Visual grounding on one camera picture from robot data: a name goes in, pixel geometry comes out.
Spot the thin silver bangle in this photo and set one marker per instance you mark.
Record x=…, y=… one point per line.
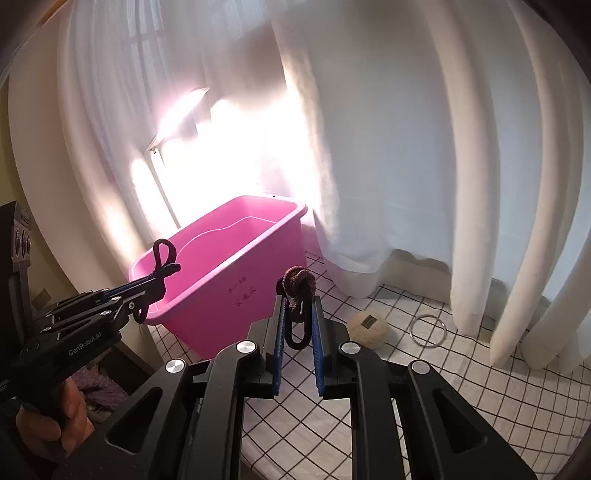
x=428, y=344

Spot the wall power outlet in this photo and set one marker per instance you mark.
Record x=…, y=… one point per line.
x=42, y=297

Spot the black grid white tablecloth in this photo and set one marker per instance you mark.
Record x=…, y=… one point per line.
x=461, y=392

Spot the pink plastic bin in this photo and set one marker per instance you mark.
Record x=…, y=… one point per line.
x=207, y=300

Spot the person's left hand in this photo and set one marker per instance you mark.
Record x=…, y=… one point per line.
x=69, y=410

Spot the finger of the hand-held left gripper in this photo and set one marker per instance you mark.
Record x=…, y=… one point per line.
x=134, y=285
x=147, y=295

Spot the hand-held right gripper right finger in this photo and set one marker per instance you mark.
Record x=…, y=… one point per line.
x=318, y=350

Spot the cream thick curtain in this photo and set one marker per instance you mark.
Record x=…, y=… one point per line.
x=521, y=184

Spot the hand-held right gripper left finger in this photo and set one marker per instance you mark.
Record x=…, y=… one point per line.
x=277, y=350

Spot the white sheer curtain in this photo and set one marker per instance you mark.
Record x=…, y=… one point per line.
x=369, y=138

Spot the purple knitted cloth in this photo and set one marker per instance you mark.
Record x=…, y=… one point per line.
x=99, y=385

